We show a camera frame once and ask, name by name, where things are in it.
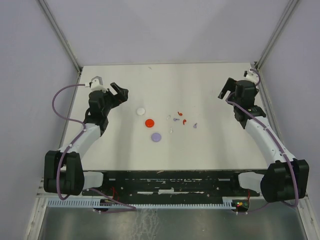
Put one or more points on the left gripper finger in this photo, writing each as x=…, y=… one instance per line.
x=122, y=95
x=116, y=88

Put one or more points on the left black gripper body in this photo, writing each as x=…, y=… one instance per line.
x=110, y=101

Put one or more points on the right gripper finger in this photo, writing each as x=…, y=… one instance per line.
x=230, y=85
x=223, y=92

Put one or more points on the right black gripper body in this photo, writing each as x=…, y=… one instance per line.
x=233, y=99

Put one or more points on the white round charging case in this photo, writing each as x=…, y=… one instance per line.
x=140, y=111

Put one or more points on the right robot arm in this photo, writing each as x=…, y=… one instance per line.
x=286, y=177

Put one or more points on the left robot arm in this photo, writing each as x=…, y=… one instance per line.
x=63, y=170

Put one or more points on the orange round charging case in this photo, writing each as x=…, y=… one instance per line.
x=149, y=123

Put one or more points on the purple round charging case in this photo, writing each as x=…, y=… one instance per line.
x=156, y=137

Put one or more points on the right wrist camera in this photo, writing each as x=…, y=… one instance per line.
x=251, y=75

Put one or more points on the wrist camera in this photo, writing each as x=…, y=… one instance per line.
x=251, y=75
x=96, y=84

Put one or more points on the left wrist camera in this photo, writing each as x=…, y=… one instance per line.
x=96, y=84

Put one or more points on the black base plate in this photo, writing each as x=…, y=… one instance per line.
x=171, y=186

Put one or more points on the left aluminium frame post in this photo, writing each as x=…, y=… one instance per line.
x=59, y=33

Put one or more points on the aluminium frame post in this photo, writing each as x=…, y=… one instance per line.
x=279, y=28
x=59, y=33

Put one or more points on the right aluminium frame post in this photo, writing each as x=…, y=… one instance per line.
x=279, y=28

